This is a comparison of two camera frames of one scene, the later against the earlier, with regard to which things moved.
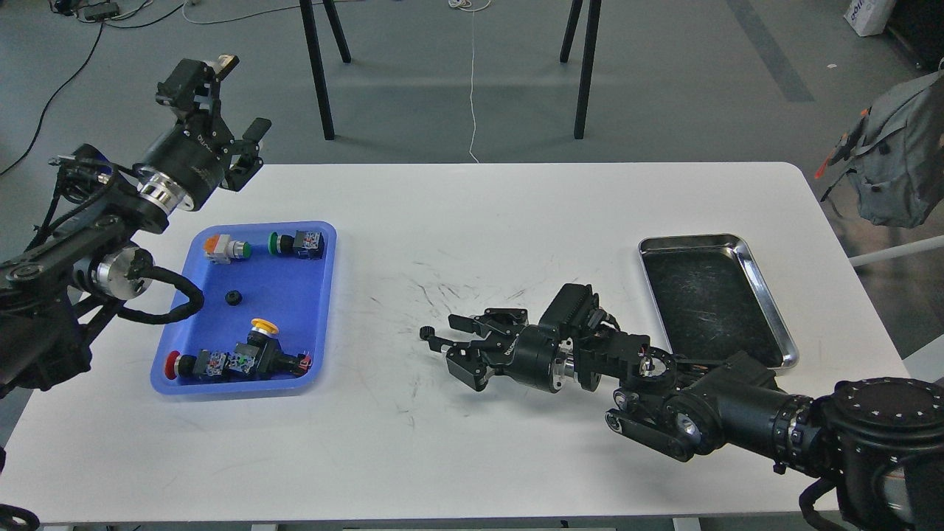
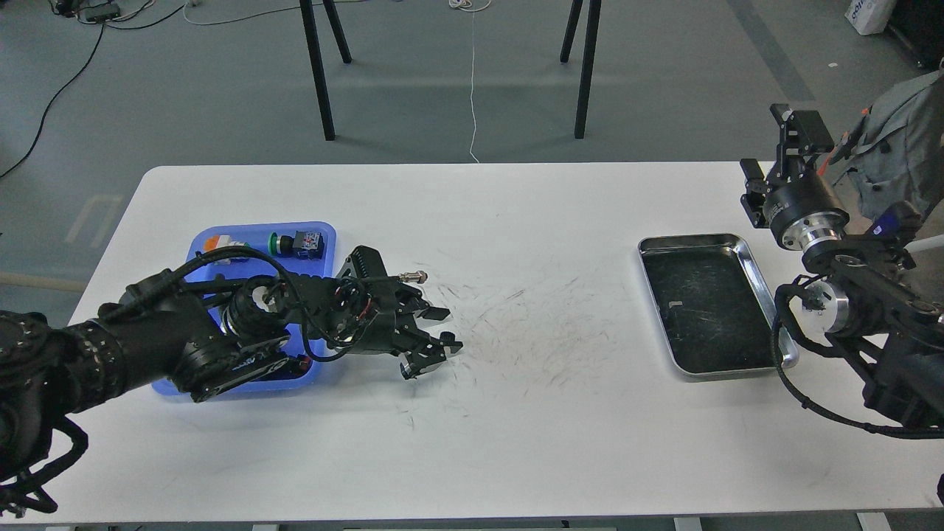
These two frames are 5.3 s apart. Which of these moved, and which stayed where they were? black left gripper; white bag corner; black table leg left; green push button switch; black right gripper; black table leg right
Moved: black right gripper; black left gripper
Stayed: white bag corner; green push button switch; black table leg right; black table leg left
